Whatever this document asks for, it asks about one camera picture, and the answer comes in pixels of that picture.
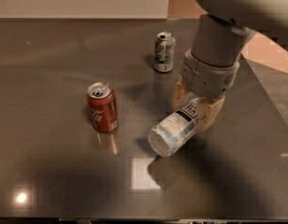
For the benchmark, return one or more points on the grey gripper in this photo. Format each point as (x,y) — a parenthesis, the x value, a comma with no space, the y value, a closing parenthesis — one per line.
(207,76)

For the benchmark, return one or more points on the blue plastic water bottle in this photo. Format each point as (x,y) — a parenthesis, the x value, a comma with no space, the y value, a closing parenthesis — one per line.
(174,131)

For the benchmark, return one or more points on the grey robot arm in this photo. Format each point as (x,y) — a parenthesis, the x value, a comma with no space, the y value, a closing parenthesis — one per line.
(227,26)

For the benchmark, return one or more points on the white green soda can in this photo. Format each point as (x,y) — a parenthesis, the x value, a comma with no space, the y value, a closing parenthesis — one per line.
(164,52)

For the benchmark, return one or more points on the red coke can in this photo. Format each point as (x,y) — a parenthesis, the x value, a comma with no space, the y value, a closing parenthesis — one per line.
(102,102)

